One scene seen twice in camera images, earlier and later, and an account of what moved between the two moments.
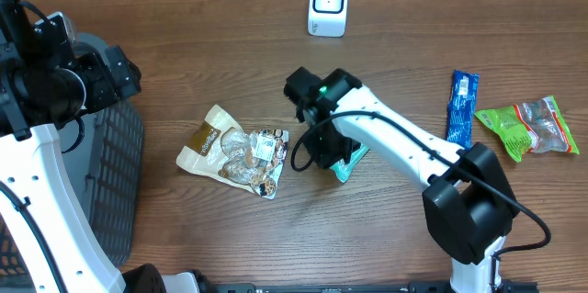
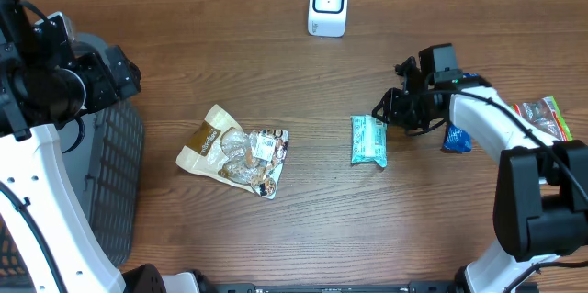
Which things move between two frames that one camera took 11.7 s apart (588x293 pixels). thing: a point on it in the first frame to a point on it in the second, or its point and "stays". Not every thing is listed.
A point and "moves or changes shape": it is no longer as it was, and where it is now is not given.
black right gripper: (323, 157) to (390, 112)
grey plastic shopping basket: (107, 172) stays
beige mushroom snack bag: (222, 147) stays
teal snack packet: (343, 169) moves or changes shape
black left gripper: (107, 90) stays
